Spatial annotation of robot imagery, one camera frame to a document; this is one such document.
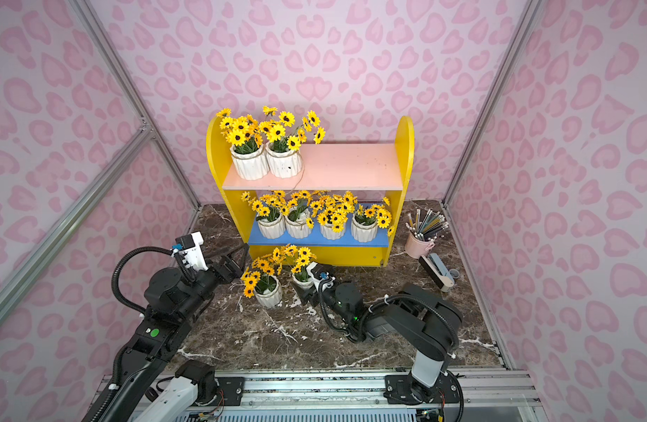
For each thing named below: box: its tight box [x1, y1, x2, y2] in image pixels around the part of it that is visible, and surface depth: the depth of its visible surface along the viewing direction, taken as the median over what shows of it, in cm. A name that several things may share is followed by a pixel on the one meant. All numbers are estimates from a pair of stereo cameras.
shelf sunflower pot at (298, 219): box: [284, 190, 315, 240], surface depth 88 cm
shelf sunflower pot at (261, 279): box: [240, 247, 284, 309], surface depth 87 cm
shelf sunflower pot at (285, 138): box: [258, 105, 326, 179], surface depth 65 cm
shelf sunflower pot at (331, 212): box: [310, 190, 359, 241], surface depth 83 cm
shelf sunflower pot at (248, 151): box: [216, 108, 269, 182], surface depth 68 cm
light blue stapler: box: [418, 253, 455, 293], surface depth 97 cm
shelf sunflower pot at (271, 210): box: [240, 189, 290, 240], surface depth 86 cm
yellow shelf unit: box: [206, 116, 415, 268], surface depth 82 cm
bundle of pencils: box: [405, 209, 450, 242], surface depth 97 cm
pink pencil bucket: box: [404, 231, 437, 259], surface depth 97 cm
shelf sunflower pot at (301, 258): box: [272, 243, 317, 289], surface depth 76 cm
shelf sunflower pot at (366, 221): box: [350, 196, 395, 243], surface depth 86 cm
